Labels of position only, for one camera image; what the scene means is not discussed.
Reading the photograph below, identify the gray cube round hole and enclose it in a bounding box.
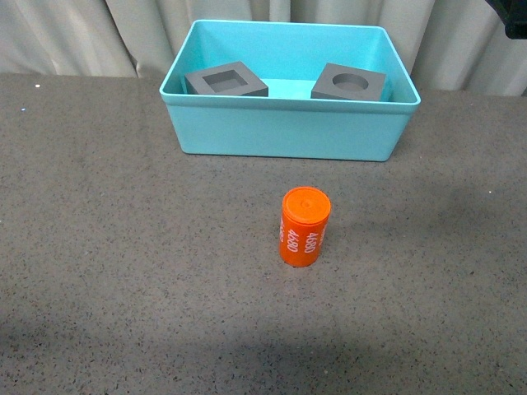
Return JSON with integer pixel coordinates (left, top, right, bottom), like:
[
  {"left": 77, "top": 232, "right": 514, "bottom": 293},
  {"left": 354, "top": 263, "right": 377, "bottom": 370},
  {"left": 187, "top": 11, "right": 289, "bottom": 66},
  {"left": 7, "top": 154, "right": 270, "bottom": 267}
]
[{"left": 310, "top": 63, "right": 386, "bottom": 101}]

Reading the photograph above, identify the gray cube square hole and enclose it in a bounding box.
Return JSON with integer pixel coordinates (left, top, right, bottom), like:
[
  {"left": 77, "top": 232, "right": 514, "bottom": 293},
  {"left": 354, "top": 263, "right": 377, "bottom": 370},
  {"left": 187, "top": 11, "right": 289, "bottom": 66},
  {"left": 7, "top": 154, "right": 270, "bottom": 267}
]
[{"left": 184, "top": 61, "right": 268, "bottom": 97}]

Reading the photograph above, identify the blue plastic box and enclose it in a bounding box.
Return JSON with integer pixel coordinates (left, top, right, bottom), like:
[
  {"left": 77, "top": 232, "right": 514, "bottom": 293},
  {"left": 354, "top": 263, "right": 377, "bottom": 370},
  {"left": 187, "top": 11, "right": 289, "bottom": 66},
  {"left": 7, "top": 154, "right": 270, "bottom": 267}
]
[{"left": 160, "top": 20, "right": 421, "bottom": 161}]

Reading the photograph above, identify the white curtain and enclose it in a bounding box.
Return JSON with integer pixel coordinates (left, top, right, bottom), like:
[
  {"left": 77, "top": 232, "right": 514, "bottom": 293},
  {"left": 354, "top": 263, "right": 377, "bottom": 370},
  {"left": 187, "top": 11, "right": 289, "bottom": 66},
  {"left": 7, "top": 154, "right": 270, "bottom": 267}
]
[{"left": 1, "top": 1, "right": 526, "bottom": 95}]

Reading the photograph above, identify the orange cylinder 4680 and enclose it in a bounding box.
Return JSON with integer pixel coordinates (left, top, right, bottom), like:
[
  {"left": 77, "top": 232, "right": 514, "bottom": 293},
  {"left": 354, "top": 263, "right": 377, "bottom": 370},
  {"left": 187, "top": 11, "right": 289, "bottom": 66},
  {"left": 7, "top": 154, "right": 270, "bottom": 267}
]
[{"left": 279, "top": 186, "right": 332, "bottom": 267}]

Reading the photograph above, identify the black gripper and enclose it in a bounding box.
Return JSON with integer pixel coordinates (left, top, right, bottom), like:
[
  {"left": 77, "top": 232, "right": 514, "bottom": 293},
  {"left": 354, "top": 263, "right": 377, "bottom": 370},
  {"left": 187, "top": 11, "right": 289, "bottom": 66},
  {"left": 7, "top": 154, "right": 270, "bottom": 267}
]
[{"left": 486, "top": 0, "right": 527, "bottom": 40}]

